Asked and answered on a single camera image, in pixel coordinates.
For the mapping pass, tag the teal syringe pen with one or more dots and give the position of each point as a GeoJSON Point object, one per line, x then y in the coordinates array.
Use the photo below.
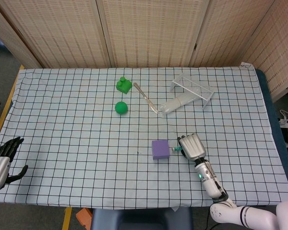
{"type": "Point", "coordinates": [176, 149]}

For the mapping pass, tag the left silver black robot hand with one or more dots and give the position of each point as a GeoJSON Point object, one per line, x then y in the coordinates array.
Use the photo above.
{"type": "Point", "coordinates": [0, 165]}

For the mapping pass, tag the table with checkered white tablecloth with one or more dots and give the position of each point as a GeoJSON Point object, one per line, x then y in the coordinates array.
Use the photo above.
{"type": "Point", "coordinates": [74, 143]}

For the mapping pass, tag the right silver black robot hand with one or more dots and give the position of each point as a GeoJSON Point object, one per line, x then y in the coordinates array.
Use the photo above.
{"type": "Point", "coordinates": [193, 147]}

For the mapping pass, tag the dark blue padded table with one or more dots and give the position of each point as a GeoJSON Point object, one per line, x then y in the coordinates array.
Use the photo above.
{"type": "Point", "coordinates": [271, 107]}

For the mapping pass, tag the slim table knife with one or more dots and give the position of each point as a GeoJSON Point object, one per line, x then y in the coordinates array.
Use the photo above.
{"type": "Point", "coordinates": [144, 95]}

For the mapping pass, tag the green ball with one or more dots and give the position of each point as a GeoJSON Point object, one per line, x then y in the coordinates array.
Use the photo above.
{"type": "Point", "coordinates": [121, 107]}

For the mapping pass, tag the purple foam cube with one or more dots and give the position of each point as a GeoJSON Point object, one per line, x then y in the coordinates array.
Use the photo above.
{"type": "Point", "coordinates": [160, 149]}

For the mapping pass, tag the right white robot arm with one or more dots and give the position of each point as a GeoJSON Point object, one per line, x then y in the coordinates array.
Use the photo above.
{"type": "Point", "coordinates": [211, 182]}

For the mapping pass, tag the orange box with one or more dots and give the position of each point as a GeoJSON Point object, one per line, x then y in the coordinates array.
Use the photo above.
{"type": "Point", "coordinates": [84, 216]}

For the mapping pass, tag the green studded toy block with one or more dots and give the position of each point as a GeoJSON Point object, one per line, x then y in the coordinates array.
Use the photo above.
{"type": "Point", "coordinates": [124, 86]}

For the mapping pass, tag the dark blue seat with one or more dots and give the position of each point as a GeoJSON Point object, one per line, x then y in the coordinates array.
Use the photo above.
{"type": "Point", "coordinates": [139, 219]}

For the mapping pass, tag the woven folding screen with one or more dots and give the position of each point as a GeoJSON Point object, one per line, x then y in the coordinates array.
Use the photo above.
{"type": "Point", "coordinates": [62, 36]}

